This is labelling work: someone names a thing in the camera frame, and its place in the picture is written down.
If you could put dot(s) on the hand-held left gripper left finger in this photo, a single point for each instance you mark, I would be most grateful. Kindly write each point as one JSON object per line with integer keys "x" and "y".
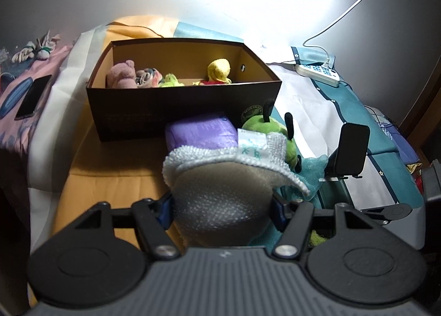
{"x": 166, "y": 212}

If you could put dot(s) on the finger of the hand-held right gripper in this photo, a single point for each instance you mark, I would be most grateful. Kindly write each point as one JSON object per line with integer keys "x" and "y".
{"x": 396, "y": 211}
{"x": 351, "y": 147}

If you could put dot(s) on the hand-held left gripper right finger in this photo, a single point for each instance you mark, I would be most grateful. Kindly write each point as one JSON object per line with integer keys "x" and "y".
{"x": 278, "y": 212}

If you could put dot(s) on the brown cardboard box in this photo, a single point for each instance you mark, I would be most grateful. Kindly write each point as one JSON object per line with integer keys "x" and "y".
{"x": 155, "y": 109}

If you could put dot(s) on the neon green fuzzy toy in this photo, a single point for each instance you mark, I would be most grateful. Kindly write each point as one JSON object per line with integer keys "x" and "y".
{"x": 170, "y": 80}

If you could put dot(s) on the pink plush toy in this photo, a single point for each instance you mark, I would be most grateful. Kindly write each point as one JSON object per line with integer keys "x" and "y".
{"x": 120, "y": 75}

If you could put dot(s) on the white and teal bedsheet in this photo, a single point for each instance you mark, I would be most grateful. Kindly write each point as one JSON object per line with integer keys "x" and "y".
{"x": 317, "y": 119}

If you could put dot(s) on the teal mesh cloth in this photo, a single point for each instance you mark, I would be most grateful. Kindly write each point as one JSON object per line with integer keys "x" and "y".
{"x": 310, "y": 168}

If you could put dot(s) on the green fuzzy cloth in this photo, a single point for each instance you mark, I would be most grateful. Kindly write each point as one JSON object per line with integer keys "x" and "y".
{"x": 317, "y": 238}

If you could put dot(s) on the blue printed cloth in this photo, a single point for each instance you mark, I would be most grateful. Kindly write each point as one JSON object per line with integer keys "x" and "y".
{"x": 396, "y": 130}

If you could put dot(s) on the white power strip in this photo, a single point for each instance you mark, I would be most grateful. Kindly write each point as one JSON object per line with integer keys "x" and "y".
{"x": 317, "y": 73}

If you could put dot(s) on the purple tissue pack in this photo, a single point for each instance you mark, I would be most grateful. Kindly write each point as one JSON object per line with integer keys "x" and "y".
{"x": 199, "y": 130}

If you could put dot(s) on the green plush toy black antennae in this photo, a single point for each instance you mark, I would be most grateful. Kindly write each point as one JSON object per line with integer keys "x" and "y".
{"x": 258, "y": 125}

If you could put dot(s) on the striped plush toy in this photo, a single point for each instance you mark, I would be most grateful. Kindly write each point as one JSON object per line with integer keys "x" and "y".
{"x": 148, "y": 76}

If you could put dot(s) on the yellow duck plush toy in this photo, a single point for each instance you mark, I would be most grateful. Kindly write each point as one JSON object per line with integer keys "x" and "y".
{"x": 218, "y": 69}

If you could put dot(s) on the pink printed blanket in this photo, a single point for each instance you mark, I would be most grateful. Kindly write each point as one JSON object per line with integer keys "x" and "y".
{"x": 13, "y": 130}

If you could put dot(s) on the black smartphone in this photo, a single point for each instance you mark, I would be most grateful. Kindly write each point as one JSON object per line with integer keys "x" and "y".
{"x": 32, "y": 97}

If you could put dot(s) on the white fabric bundle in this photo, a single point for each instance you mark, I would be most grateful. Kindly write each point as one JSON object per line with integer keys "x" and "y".
{"x": 31, "y": 50}

